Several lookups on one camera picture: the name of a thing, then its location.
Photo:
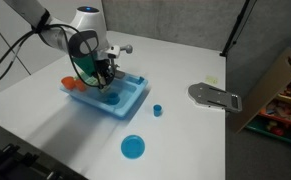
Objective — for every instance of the round blue plate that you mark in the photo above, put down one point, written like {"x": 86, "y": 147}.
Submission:
{"x": 132, "y": 147}

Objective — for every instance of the small blue cup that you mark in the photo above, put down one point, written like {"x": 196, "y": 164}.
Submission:
{"x": 157, "y": 110}

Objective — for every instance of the black equipment rack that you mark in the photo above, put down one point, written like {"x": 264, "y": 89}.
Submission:
{"x": 5, "y": 161}

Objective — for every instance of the blue toy sink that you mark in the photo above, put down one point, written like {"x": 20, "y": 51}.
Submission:
{"x": 131, "y": 96}

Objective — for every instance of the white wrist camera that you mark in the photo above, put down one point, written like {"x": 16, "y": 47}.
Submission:
{"x": 113, "y": 52}

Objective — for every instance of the black vertical pole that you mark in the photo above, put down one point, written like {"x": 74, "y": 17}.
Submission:
{"x": 235, "y": 28}

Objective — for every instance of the wooden toy shelf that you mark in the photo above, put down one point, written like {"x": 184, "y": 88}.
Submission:
{"x": 268, "y": 86}

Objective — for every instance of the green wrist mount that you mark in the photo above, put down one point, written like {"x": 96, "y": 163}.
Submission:
{"x": 85, "y": 68}

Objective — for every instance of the grey metal mounting plate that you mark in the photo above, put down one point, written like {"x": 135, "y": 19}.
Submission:
{"x": 215, "y": 97}

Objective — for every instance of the cream toy bottle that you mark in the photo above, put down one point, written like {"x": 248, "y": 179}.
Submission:
{"x": 104, "y": 89}

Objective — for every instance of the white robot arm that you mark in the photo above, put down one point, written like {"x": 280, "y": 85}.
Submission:
{"x": 85, "y": 20}

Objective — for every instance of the small orange cup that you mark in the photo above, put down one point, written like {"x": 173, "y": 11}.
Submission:
{"x": 80, "y": 86}

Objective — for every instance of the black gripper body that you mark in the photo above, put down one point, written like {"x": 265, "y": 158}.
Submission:
{"x": 105, "y": 70}

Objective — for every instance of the grey toy faucet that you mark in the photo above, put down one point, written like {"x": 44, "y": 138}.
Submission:
{"x": 128, "y": 49}

